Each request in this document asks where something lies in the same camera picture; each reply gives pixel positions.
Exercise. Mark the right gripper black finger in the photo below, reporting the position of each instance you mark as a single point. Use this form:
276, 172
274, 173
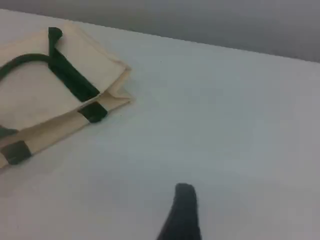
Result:
182, 215

